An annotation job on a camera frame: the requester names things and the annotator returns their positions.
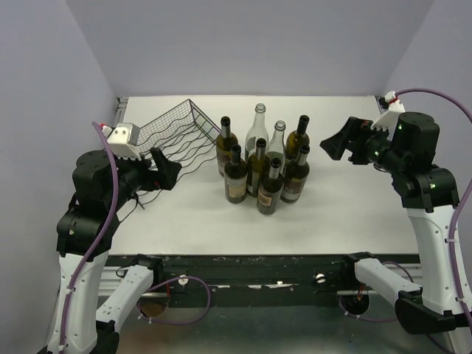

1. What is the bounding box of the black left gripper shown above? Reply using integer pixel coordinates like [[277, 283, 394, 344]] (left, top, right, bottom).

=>
[[107, 145, 183, 209]]

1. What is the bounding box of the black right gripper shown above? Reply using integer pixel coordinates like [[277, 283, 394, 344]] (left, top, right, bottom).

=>
[[321, 114, 407, 173]]

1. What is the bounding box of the green bottle white label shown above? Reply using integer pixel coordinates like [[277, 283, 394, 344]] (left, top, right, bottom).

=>
[[223, 144, 248, 204]]

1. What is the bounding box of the green bottle brown label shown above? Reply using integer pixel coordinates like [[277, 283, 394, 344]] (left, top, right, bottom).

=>
[[257, 158, 284, 215]]

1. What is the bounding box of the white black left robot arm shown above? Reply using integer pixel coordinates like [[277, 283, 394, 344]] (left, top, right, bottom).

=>
[[42, 148, 182, 353]]

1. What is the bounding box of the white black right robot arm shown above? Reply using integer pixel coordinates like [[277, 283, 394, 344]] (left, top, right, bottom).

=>
[[320, 112, 471, 335]]

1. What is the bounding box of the short clear glass bottle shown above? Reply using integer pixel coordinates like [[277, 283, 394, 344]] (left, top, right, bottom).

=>
[[266, 120, 286, 168]]

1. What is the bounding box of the tall clear glass bottle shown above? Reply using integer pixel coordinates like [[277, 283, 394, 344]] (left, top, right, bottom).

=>
[[244, 103, 268, 160]]

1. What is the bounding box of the black wire wine rack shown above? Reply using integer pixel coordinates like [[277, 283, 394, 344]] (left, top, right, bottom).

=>
[[137, 99, 223, 182]]

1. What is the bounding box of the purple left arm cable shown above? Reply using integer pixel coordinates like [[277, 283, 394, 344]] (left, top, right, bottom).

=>
[[57, 121, 119, 353]]

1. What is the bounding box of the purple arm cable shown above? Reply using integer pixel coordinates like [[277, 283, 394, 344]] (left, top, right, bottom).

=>
[[57, 121, 119, 353], [392, 87, 472, 318]]

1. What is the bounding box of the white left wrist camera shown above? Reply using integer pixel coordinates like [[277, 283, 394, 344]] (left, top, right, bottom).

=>
[[101, 123, 142, 161]]

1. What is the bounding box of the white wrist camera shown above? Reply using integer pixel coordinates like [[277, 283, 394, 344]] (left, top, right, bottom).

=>
[[101, 123, 142, 161], [371, 91, 405, 131]]

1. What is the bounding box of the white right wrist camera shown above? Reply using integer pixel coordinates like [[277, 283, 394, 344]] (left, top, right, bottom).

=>
[[371, 91, 405, 131]]

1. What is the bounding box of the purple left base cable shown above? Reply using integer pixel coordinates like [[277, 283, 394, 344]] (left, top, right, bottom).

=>
[[138, 276, 212, 326]]

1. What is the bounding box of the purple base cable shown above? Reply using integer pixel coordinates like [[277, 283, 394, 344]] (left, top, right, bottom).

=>
[[138, 276, 212, 326], [338, 260, 420, 324]]

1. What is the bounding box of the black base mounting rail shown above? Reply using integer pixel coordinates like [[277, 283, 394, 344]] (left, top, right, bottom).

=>
[[143, 254, 358, 308]]

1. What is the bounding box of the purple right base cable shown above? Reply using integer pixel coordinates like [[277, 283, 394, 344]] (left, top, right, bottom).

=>
[[338, 260, 420, 324]]

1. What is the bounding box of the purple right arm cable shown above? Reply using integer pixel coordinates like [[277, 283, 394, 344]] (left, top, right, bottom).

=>
[[392, 87, 472, 318]]

